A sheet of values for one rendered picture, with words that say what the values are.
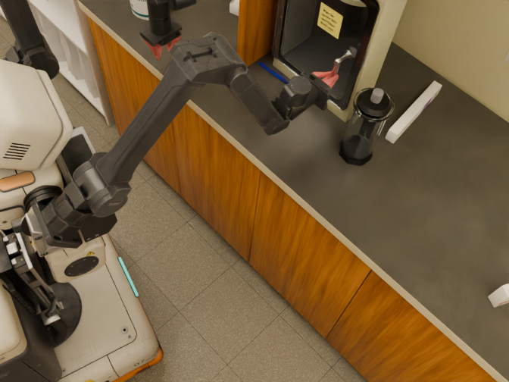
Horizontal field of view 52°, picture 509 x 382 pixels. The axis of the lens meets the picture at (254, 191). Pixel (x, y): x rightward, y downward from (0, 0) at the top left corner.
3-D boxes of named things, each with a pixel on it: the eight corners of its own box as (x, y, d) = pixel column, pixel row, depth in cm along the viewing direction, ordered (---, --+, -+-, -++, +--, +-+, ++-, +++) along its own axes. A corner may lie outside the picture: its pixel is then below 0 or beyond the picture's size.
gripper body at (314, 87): (304, 70, 141) (285, 82, 138) (332, 91, 138) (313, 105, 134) (300, 86, 146) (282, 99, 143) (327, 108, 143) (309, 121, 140)
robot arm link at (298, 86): (251, 111, 137) (270, 136, 135) (259, 84, 127) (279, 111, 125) (288, 94, 142) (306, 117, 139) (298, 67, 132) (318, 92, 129)
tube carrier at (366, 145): (357, 129, 160) (376, 81, 142) (381, 154, 156) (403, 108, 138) (330, 145, 157) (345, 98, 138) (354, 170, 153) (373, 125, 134)
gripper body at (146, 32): (182, 31, 146) (181, 10, 140) (154, 48, 142) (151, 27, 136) (167, 19, 148) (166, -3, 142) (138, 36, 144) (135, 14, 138)
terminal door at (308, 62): (275, 55, 169) (289, -58, 135) (345, 111, 159) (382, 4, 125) (273, 57, 169) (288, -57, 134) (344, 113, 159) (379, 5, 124)
